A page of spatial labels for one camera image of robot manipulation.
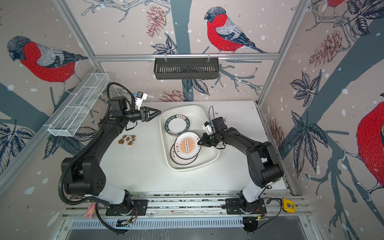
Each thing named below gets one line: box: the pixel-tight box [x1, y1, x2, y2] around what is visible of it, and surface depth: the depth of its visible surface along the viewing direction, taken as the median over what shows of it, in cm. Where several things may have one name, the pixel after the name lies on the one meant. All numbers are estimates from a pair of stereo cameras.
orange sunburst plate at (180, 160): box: [170, 143, 199, 165], surface depth 90 cm
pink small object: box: [84, 203, 96, 219], surface depth 72 cm
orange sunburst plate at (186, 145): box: [174, 131, 201, 160], surface depth 91 cm
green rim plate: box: [164, 114, 191, 137], surface depth 107 cm
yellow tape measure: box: [282, 198, 297, 214], surface depth 74 cm
